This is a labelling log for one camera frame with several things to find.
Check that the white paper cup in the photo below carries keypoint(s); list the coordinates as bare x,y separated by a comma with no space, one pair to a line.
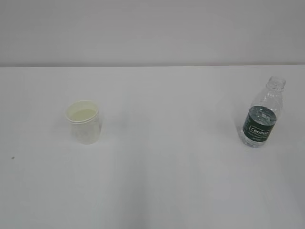
83,117

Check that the clear green-label water bottle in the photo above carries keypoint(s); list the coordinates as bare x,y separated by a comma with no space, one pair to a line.
263,113

